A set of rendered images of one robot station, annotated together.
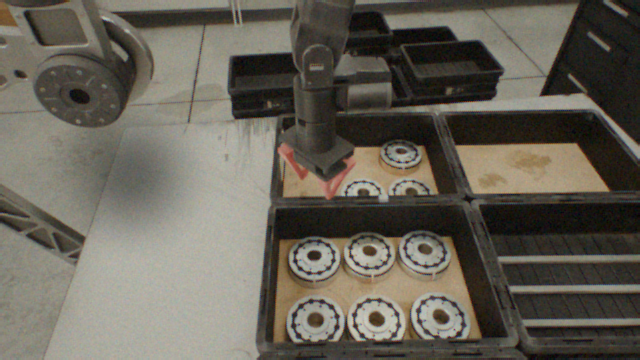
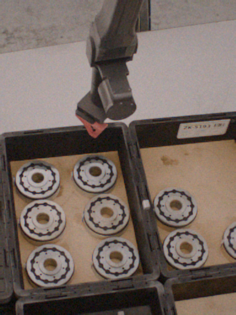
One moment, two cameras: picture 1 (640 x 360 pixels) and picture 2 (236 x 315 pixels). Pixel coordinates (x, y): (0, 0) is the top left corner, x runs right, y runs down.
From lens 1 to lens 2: 1.07 m
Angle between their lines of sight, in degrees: 46
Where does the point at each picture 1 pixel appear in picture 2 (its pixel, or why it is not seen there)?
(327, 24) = (95, 35)
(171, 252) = not seen: hidden behind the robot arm
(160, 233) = (137, 79)
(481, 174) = not seen: outside the picture
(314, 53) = (88, 42)
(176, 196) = (181, 79)
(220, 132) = not seen: outside the picture
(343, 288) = (75, 202)
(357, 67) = (112, 77)
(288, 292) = (66, 163)
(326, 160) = (84, 104)
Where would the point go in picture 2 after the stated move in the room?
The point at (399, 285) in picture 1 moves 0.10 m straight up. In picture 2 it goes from (84, 244) to (86, 223)
